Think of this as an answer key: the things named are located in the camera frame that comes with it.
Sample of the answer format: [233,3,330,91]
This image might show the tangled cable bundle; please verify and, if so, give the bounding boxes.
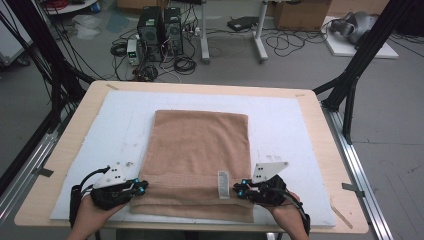
[133,64,159,83]

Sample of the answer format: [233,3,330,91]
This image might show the white power supply unit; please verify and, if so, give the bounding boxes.
[126,39,140,66]

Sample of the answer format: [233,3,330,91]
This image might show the grey rounded machine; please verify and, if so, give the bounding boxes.
[329,11,379,45]

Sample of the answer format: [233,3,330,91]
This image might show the thin wooden stick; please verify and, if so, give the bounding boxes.
[329,203,354,230]

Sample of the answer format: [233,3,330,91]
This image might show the white desk legs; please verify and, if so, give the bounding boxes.
[199,0,269,65]

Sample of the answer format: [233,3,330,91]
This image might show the black frame strut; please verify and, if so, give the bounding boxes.
[312,0,418,145]

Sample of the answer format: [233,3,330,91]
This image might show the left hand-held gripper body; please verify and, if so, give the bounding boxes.
[89,162,136,212]

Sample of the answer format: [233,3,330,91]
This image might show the white floor board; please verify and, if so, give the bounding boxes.
[321,15,399,60]

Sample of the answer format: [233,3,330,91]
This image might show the person's left hand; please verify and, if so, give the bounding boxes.
[71,194,129,231]

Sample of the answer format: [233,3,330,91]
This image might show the loose black floor cables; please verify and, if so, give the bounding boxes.
[265,28,329,58]

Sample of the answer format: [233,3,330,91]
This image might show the large black computer tower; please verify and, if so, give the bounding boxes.
[137,5,164,63]

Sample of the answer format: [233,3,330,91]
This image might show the clear plastic bag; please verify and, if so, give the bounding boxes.
[71,14,103,41]

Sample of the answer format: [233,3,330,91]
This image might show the small coiled black cable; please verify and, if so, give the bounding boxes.
[109,41,128,58]

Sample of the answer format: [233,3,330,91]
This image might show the white foam mat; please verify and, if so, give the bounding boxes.
[49,90,337,228]

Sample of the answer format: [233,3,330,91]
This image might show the grey metal bracket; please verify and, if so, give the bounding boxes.
[342,182,366,198]

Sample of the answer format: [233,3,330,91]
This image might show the brown towel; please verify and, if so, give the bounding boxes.
[129,109,255,224]

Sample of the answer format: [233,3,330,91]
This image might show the small black computer tower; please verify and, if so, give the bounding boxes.
[163,7,184,56]

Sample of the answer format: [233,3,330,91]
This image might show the right hand-held gripper cable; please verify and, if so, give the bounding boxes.
[283,189,312,236]

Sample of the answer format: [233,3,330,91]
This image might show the hand-held gripper cable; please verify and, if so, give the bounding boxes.
[68,165,111,229]
[283,189,312,236]

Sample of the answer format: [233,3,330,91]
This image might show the white round table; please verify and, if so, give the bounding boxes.
[43,0,101,16]

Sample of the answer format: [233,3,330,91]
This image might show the left hand-held gripper cable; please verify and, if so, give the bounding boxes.
[68,165,111,229]

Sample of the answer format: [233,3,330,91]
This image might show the large cardboard box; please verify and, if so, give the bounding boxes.
[273,0,333,32]

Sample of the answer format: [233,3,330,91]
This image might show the black frame with cables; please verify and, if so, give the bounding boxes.
[0,0,96,134]

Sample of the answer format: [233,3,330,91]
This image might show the person's right hand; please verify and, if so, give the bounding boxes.
[263,191,306,234]

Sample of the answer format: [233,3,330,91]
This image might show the aluminium rail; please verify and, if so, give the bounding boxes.
[321,103,394,240]
[0,99,79,228]

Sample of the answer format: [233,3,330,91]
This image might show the black flat device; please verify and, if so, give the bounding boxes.
[227,15,259,33]

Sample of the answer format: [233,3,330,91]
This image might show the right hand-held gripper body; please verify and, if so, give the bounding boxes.
[247,161,289,208]

